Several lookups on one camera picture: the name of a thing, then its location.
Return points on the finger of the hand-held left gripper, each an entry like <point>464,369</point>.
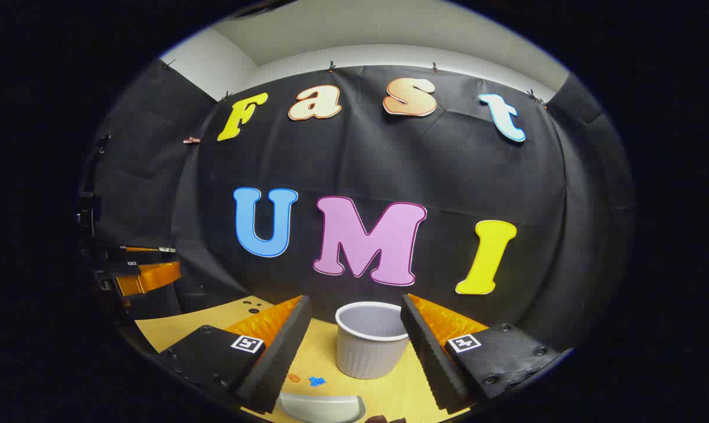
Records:
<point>149,250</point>
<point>151,276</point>

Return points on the grey plastic dustpan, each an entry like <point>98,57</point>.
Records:
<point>322,408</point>

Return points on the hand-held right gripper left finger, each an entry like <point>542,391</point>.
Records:
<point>284,352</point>

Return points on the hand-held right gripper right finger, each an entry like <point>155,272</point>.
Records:
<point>428,358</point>

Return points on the wooden desktop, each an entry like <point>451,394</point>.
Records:
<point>172,332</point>

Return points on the pink spring clip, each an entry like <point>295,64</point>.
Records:
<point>191,140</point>

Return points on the blue paper scrap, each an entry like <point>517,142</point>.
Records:
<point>317,381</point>

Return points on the white ribbed garbage bin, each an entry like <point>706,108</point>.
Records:
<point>369,346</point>

